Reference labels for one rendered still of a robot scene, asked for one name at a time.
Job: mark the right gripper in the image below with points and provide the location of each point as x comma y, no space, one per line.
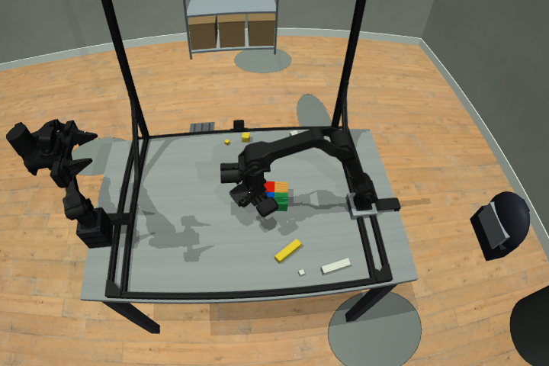
65,170

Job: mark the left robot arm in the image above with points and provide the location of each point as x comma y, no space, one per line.
258,157

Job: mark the orange cube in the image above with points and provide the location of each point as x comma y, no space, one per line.
280,187

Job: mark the green cube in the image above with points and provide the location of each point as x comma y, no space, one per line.
282,200

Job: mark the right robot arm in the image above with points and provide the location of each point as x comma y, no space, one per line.
27,145

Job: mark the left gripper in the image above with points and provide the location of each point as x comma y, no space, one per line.
265,205

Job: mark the cream rectangular bar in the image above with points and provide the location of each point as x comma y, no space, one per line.
336,266

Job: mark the red cube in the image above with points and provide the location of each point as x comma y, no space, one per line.
270,186

